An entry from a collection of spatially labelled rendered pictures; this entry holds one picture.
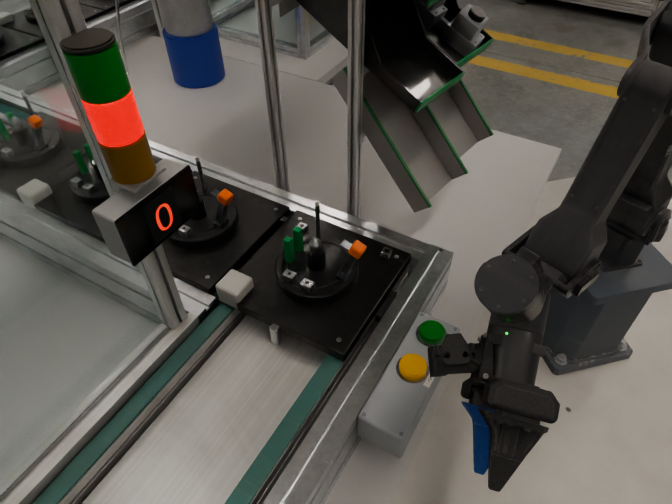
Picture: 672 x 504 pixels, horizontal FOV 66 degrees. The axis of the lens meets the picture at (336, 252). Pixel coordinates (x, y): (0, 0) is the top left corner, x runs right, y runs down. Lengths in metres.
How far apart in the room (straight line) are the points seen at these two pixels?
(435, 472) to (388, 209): 0.58
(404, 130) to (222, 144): 0.56
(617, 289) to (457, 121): 0.50
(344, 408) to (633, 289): 0.44
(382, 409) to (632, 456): 0.39
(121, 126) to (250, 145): 0.82
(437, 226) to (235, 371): 0.54
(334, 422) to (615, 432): 0.44
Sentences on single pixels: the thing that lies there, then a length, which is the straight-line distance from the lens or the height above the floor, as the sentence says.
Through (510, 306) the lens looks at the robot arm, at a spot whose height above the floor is 1.25.
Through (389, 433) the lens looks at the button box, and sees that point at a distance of 0.74.
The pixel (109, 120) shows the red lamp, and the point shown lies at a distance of 0.59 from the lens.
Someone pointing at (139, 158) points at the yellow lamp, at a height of 1.29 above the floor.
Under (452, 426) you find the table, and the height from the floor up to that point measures 0.86.
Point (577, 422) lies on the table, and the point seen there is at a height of 0.86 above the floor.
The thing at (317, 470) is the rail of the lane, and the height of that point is 0.96.
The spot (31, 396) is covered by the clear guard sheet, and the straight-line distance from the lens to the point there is 0.74.
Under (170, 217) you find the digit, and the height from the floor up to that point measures 1.19.
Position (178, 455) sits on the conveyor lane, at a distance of 0.80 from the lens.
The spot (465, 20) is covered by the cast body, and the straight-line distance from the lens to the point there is 1.00.
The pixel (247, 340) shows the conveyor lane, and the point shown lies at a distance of 0.87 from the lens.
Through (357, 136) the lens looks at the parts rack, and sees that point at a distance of 0.92.
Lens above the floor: 1.62
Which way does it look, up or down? 45 degrees down
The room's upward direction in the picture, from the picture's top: 1 degrees counter-clockwise
